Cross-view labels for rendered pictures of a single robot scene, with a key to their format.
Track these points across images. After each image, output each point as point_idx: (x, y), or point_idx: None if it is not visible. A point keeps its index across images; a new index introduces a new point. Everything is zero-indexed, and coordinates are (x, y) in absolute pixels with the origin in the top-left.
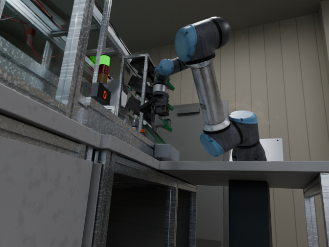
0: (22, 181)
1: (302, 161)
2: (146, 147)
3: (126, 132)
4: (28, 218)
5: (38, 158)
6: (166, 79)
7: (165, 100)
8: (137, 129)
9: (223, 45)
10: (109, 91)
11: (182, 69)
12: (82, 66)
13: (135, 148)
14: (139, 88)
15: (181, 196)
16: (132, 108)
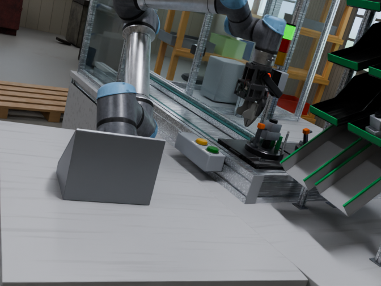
0: (95, 116)
1: (29, 124)
2: (177, 131)
3: (153, 112)
4: (95, 126)
5: None
6: (248, 38)
7: (244, 75)
8: (269, 124)
9: (120, 14)
10: (278, 72)
11: (229, 19)
12: (118, 77)
13: (163, 127)
14: (374, 46)
15: None
16: (368, 91)
